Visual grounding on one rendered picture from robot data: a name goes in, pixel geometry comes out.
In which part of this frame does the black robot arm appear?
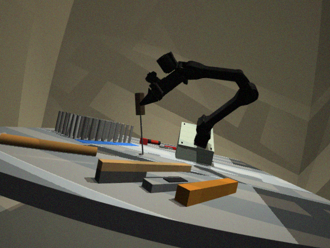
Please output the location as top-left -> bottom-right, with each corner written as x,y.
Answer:
157,52 -> 259,149

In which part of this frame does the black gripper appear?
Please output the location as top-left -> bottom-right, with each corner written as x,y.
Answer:
139,77 -> 175,106

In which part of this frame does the hammer with orange handle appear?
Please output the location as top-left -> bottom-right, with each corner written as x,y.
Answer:
0,132 -> 98,156

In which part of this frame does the red and black screwdriver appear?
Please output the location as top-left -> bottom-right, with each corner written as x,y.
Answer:
148,139 -> 163,145

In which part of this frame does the orange rectangular block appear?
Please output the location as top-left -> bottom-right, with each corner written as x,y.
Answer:
174,178 -> 238,207

